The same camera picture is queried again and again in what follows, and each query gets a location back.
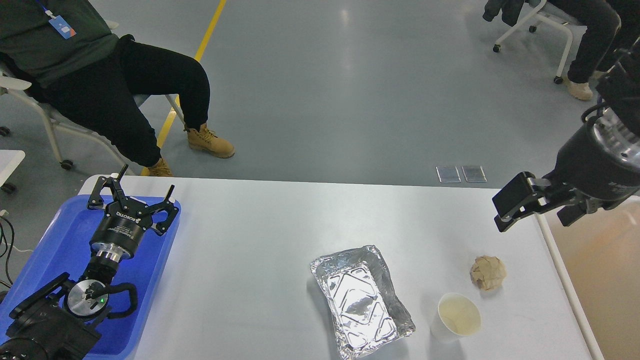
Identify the seated person dark trousers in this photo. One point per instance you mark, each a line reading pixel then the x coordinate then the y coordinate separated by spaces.
pixel 610 25

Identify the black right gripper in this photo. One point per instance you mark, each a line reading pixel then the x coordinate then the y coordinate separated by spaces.
pixel 600 160

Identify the aluminium foil tray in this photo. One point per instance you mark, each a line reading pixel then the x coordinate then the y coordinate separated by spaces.
pixel 366 311

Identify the white side table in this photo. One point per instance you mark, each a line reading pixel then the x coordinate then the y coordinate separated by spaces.
pixel 9 161

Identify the white office chair left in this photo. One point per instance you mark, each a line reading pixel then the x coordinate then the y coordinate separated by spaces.
pixel 25 88

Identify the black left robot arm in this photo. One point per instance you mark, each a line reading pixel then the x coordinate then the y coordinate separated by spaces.
pixel 86 291

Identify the beige plastic bin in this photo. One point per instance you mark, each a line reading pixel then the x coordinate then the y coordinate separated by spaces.
pixel 598 261

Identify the white paper cup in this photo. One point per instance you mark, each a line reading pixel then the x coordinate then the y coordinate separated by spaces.
pixel 456 317

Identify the blue plastic tray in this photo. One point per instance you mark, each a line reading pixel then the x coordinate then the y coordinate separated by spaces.
pixel 65 248

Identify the metal floor plate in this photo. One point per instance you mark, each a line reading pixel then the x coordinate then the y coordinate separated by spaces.
pixel 474 174
pixel 448 174

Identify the seated person green sweater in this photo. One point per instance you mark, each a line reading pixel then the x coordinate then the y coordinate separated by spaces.
pixel 91 76

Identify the left metal floor plate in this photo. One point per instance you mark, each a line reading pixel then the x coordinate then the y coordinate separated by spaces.
pixel 448 174

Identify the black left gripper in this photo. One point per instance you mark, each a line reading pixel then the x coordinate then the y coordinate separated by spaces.
pixel 121 227

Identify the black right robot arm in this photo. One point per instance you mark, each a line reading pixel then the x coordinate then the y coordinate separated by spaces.
pixel 619 88

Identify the right metal floor plate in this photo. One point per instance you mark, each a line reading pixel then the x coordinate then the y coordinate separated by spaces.
pixel 474 174

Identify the crumpled brown paper ball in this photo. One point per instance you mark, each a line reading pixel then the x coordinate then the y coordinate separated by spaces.
pixel 488 273

